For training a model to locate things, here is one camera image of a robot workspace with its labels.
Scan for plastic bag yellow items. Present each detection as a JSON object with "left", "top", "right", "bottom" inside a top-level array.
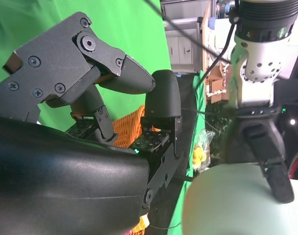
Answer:
[{"left": 192, "top": 129, "right": 212, "bottom": 170}]

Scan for white cabinet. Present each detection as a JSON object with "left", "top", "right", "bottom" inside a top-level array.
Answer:
[{"left": 166, "top": 36, "right": 198, "bottom": 66}]

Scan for orange wicker basket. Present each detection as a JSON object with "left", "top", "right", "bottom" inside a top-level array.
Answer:
[{"left": 112, "top": 104, "right": 146, "bottom": 149}]

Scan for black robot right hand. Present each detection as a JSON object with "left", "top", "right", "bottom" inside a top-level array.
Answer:
[{"left": 0, "top": 11, "right": 183, "bottom": 235}]

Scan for green tablecloth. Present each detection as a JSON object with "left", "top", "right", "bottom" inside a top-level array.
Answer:
[{"left": 0, "top": 0, "right": 208, "bottom": 235}]

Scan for brown cardboard box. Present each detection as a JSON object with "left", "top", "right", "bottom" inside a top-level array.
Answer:
[{"left": 206, "top": 61, "right": 234, "bottom": 105}]

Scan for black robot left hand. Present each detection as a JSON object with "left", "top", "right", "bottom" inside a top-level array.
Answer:
[{"left": 223, "top": 106, "right": 295, "bottom": 204}]

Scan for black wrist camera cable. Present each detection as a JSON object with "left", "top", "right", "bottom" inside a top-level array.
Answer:
[{"left": 144, "top": 0, "right": 239, "bottom": 90}]

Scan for grey ceramic bowl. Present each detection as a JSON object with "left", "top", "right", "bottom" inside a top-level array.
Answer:
[{"left": 182, "top": 163, "right": 298, "bottom": 235}]

